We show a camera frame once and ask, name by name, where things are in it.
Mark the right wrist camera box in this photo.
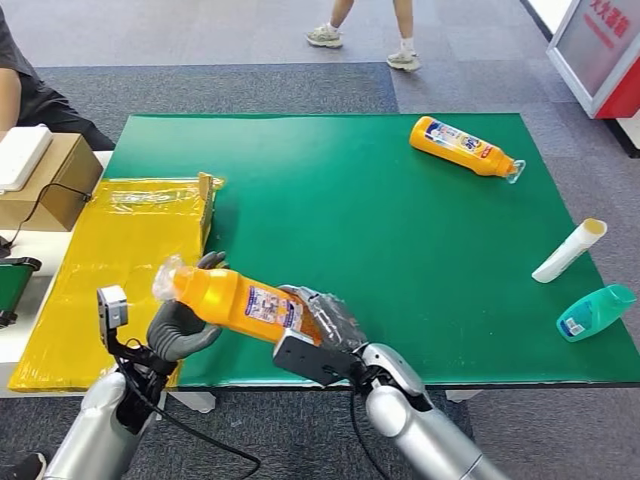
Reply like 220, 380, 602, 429
272, 329, 362, 388

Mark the white flat device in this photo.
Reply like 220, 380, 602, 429
0, 124, 54, 195

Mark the thin black cable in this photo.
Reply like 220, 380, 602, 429
0, 182, 94, 258

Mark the yellow taped cardboard box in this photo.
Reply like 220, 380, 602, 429
7, 172, 226, 393

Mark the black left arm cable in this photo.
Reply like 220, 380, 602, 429
112, 354, 262, 480

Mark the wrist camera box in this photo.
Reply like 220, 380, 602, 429
96, 285, 130, 352
272, 329, 362, 388

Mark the orange bottle with clear cap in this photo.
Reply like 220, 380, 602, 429
151, 254, 324, 347
408, 115, 527, 185

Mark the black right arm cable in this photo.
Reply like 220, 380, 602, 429
349, 389, 383, 480

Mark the person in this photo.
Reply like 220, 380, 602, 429
0, 6, 116, 152
306, 0, 422, 73

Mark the green table mat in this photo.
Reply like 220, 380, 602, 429
105, 112, 640, 389

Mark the white tube bottle yellow end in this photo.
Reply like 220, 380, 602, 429
531, 217, 608, 285

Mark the teal plastic bottle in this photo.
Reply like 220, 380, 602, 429
555, 284, 638, 344

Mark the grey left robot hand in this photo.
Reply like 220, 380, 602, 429
146, 250, 230, 364

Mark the red and white sign cabinet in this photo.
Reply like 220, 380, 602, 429
546, 0, 640, 121

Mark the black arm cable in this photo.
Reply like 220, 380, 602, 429
112, 354, 262, 480
349, 389, 383, 480

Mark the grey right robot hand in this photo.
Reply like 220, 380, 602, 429
278, 284, 368, 354

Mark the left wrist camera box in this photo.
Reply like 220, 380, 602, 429
96, 285, 130, 352

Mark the green bin black rim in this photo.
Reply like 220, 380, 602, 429
0, 256, 42, 329

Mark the black shoe white sole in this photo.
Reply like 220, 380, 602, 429
0, 452, 48, 480

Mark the brown cardboard box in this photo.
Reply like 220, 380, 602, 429
0, 132, 104, 233

